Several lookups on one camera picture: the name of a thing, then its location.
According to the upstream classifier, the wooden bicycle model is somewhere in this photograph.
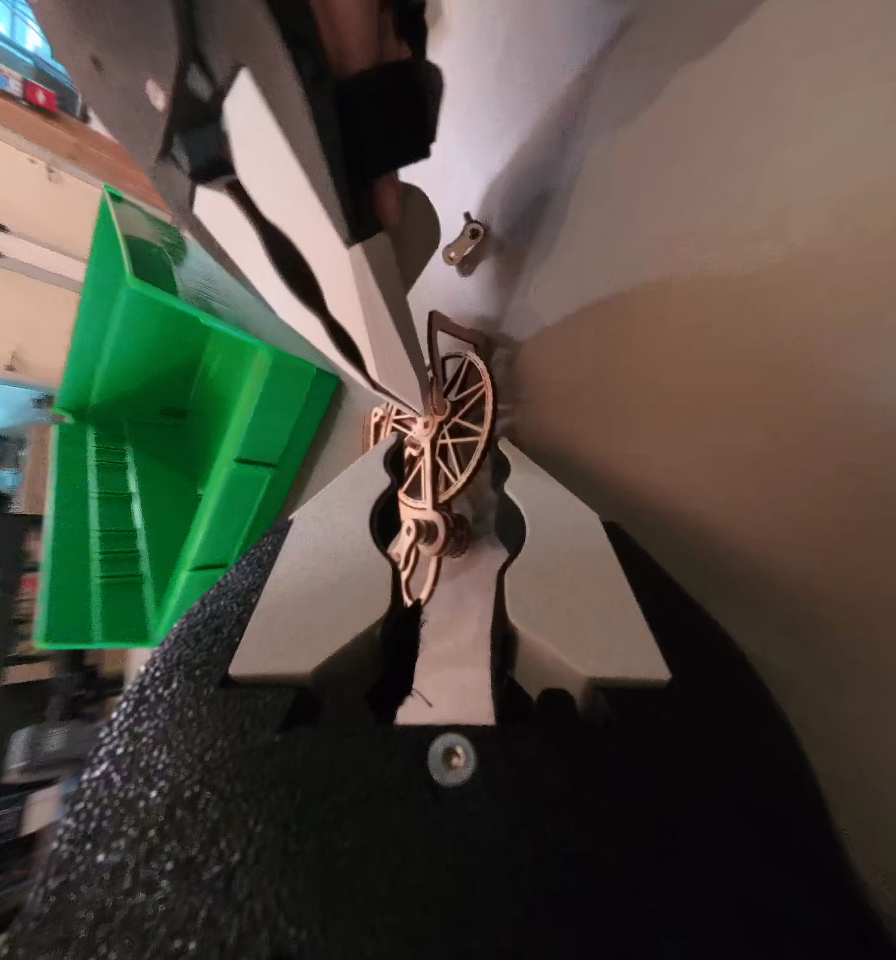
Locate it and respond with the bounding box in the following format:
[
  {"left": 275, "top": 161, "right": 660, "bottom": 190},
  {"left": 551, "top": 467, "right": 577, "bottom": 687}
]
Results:
[{"left": 361, "top": 309, "right": 499, "bottom": 610}]

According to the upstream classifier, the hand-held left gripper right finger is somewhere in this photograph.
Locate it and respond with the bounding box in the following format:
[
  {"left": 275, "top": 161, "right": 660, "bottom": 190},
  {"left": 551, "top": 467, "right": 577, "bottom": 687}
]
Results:
[{"left": 491, "top": 437, "right": 674, "bottom": 723}]

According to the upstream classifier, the small wooden link piece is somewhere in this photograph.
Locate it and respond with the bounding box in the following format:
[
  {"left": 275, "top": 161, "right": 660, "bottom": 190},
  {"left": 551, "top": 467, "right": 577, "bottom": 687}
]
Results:
[{"left": 441, "top": 211, "right": 489, "bottom": 278}]

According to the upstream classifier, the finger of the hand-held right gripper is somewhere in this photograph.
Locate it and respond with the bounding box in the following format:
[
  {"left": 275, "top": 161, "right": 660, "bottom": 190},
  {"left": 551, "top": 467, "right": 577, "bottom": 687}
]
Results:
[
  {"left": 221, "top": 66, "right": 443, "bottom": 412},
  {"left": 191, "top": 174, "right": 423, "bottom": 417}
]

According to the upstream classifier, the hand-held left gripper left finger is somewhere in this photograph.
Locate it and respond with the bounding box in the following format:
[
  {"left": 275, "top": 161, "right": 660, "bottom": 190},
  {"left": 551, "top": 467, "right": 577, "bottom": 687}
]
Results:
[{"left": 226, "top": 435, "right": 424, "bottom": 725}]

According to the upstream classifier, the green plastic bin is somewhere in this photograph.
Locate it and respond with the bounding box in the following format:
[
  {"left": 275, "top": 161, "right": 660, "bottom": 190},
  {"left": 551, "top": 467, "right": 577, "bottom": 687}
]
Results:
[{"left": 34, "top": 186, "right": 342, "bottom": 651}]

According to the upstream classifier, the teal car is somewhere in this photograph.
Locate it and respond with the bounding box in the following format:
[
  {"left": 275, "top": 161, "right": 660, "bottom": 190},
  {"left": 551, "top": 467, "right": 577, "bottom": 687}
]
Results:
[{"left": 0, "top": 0, "right": 89, "bottom": 121}]

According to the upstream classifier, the person's right hand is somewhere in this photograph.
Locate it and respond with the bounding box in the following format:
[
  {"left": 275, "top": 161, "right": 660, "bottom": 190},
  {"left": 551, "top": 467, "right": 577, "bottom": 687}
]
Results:
[{"left": 316, "top": 0, "right": 415, "bottom": 230}]

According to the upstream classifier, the cream drawer cabinet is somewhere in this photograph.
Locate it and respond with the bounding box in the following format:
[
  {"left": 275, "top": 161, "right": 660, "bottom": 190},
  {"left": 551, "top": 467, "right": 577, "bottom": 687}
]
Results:
[{"left": 0, "top": 112, "right": 108, "bottom": 393}]

